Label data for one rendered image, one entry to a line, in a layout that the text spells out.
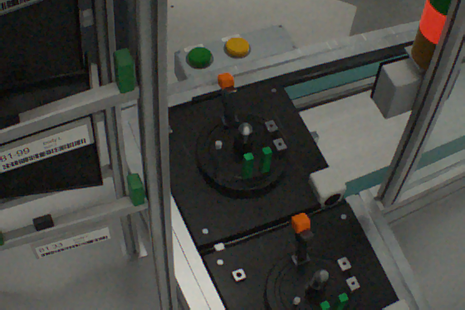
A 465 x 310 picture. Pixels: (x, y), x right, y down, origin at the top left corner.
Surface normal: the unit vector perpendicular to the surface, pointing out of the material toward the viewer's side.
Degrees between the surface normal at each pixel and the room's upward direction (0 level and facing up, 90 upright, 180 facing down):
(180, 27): 0
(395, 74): 0
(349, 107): 0
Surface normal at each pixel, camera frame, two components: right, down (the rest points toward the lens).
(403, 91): 0.39, 0.76
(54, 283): 0.06, -0.58
